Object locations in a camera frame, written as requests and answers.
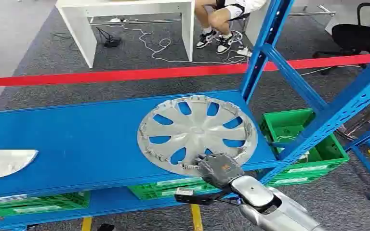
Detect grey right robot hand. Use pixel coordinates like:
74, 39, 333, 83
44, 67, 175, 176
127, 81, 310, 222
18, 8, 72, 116
194, 152, 245, 189

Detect silver wheel hubcap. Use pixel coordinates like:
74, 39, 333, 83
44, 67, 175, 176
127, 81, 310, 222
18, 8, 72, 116
136, 95, 258, 178

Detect long silver-grey trim part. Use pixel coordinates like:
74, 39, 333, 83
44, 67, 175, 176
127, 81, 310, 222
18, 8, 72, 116
0, 149, 39, 182

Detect green plastic crate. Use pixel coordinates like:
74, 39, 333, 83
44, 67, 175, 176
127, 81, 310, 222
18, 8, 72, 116
128, 177, 219, 202
259, 108, 350, 187
0, 191, 92, 218

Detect red barrier strip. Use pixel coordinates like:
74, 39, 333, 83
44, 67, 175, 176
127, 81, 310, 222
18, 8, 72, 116
0, 53, 370, 88

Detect blue metal shelf rack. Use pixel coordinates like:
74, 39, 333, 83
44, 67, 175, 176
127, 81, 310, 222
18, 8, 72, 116
0, 0, 370, 231

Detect person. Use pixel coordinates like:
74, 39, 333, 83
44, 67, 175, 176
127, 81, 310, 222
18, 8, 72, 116
194, 0, 269, 55

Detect black power adapter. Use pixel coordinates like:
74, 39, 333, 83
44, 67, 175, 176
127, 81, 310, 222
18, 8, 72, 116
95, 26, 122, 49

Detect black office chair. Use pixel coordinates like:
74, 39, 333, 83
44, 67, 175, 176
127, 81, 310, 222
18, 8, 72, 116
312, 2, 370, 76

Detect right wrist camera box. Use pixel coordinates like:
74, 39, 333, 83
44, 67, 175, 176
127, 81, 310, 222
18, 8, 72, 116
174, 187, 219, 206

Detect white floor cable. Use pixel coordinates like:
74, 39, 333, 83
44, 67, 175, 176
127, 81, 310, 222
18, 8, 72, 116
106, 24, 250, 65

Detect cable bundle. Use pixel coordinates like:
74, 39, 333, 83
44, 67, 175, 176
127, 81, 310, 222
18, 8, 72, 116
335, 108, 370, 142

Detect white desk with metal rail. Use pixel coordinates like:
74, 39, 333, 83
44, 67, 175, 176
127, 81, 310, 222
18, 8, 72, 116
245, 0, 337, 47

